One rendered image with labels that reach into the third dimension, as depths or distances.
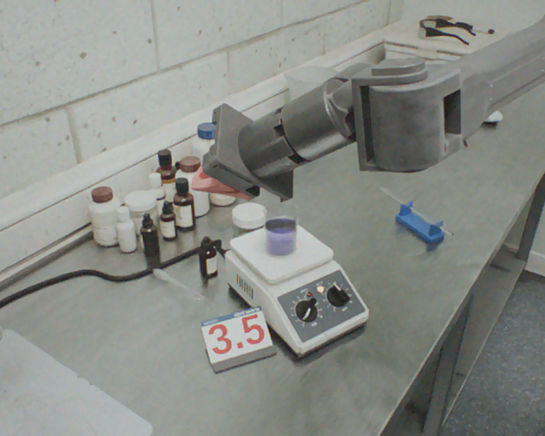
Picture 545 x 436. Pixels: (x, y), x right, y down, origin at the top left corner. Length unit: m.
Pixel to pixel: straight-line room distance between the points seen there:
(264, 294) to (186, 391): 0.17
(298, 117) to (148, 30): 0.70
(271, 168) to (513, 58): 0.24
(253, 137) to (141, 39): 0.65
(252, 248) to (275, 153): 0.36
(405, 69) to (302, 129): 0.10
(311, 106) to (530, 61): 0.23
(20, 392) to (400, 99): 0.59
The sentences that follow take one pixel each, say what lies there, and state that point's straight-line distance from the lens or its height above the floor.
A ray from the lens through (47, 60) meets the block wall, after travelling 1.00.
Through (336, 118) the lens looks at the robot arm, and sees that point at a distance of 0.47.
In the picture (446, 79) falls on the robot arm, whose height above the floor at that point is 1.19.
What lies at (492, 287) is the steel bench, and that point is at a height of 0.08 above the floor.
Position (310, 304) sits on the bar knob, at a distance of 0.77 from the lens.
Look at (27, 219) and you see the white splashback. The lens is 0.99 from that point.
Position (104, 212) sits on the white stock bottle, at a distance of 0.99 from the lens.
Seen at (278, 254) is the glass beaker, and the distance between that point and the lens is 0.81.
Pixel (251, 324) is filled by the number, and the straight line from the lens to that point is 0.80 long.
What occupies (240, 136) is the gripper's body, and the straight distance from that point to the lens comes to 0.52.
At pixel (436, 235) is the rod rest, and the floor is 0.76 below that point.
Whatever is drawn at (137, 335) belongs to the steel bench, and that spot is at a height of 0.75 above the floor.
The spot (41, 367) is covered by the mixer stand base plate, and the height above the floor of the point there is 0.76.
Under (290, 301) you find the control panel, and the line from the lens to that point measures 0.78.
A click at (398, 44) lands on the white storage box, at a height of 0.88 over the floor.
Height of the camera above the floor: 1.32
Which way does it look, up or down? 32 degrees down
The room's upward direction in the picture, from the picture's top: straight up
